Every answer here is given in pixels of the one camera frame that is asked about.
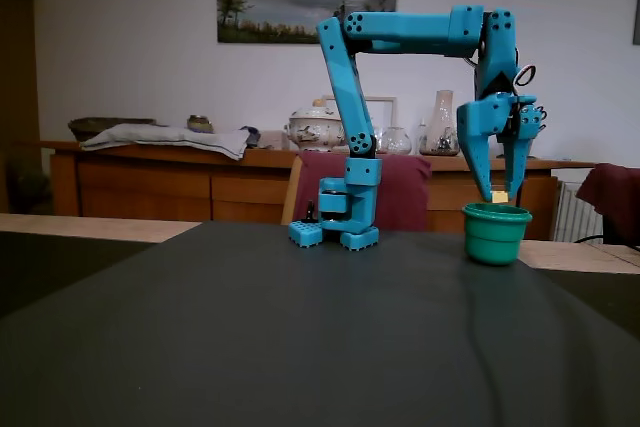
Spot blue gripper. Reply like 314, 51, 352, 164
457, 91, 546, 203

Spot tall glass carafe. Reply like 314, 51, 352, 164
418, 89, 461, 157

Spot green plastic cup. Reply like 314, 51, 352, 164
461, 202, 533, 267

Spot white radiator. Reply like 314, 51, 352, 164
552, 180, 607, 244

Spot chair with red cover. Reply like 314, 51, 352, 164
280, 150, 432, 234

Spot round glass vase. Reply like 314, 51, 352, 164
379, 125, 413, 156

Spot dark red chair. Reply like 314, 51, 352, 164
574, 162, 640, 251

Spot blue table clamp block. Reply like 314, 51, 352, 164
339, 225, 380, 252
287, 219, 324, 249

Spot white painted soup tureen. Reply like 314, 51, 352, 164
283, 98, 347, 152

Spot dark grey mat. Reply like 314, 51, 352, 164
0, 220, 640, 427

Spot small ceramic jar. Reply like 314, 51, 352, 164
186, 114, 215, 134

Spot folded grey cloth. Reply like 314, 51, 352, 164
79, 122, 251, 162

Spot wooden sideboard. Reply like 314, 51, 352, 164
39, 139, 599, 243

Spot dark shallow bowl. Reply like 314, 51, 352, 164
68, 116, 157, 142

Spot red white black servo wire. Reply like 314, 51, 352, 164
514, 64, 538, 89

